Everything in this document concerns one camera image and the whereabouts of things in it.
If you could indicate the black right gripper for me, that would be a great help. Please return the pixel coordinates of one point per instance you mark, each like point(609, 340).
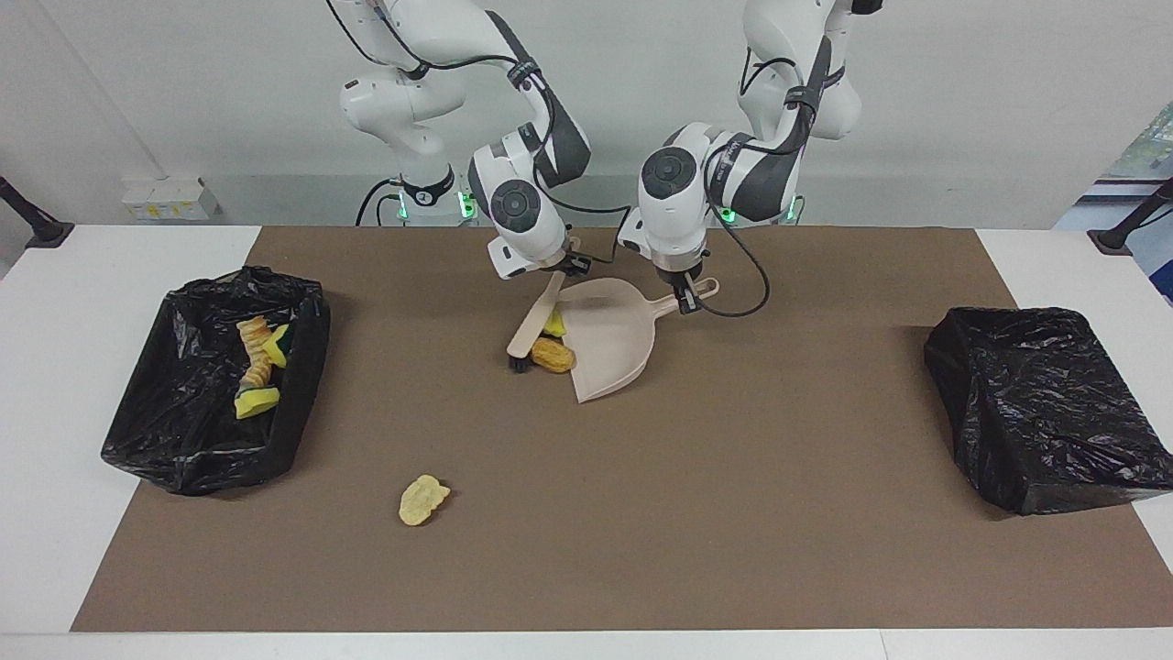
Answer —
point(564, 263)

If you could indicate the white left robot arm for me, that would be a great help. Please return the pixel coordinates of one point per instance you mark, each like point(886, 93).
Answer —
point(674, 211)

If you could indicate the notched yellow sponge piece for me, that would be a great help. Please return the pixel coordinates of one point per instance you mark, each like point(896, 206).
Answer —
point(554, 323)

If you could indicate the window with green foliage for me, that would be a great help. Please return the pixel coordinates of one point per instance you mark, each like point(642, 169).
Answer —
point(1155, 147)

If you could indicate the beige plastic dustpan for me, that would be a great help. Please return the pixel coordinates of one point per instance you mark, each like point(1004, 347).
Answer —
point(614, 339)

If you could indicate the brown oval bread roll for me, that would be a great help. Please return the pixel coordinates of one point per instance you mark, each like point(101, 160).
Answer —
point(552, 356)

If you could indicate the pale yellow bread chunk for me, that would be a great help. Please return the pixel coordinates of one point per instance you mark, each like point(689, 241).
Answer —
point(422, 501)

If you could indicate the beige croissant piece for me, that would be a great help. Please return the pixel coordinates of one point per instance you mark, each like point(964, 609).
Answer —
point(258, 371)
point(253, 330)

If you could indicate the yellow green sponge piece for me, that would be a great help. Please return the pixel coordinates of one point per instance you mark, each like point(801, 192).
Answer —
point(257, 401)
point(279, 344)

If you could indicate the black camera stand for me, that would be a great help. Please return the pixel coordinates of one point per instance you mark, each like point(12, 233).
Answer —
point(41, 229)
point(1118, 238)

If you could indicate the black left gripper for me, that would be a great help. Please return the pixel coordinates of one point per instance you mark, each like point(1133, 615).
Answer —
point(683, 277)

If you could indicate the white wall socket box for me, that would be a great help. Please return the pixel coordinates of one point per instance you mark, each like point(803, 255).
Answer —
point(169, 199)

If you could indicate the brown table mat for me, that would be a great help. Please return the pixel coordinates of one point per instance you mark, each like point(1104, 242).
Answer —
point(550, 550)

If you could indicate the open bin with black bag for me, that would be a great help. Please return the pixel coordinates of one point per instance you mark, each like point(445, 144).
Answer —
point(183, 412)

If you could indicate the beige hand brush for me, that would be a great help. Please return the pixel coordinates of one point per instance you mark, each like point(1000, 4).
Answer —
point(531, 325)

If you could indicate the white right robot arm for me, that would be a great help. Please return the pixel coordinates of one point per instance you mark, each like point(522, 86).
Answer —
point(522, 211)

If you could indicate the bin covered by black bag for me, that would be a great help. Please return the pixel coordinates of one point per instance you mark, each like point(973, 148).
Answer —
point(1045, 412)

